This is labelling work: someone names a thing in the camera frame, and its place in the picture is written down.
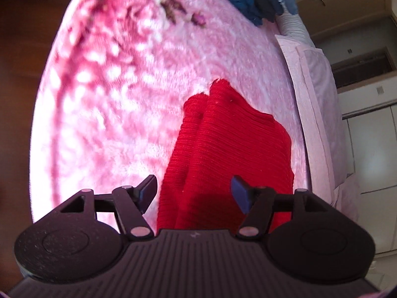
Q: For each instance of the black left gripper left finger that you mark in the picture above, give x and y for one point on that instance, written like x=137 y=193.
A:
x=146 y=192

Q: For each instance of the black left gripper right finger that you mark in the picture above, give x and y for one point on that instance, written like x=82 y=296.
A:
x=241 y=192

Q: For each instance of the red knitted sweater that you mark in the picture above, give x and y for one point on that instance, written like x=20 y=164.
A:
x=221 y=136

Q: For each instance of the pink pillow left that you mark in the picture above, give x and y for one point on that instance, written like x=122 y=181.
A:
x=323 y=129

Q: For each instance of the pink fluffy bed blanket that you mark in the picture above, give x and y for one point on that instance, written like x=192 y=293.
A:
x=109 y=105

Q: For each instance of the white sliding-door wardrobe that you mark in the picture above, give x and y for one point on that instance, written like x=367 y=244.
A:
x=369 y=117

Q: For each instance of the brown wooden door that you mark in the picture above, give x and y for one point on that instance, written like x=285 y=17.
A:
x=324 y=18

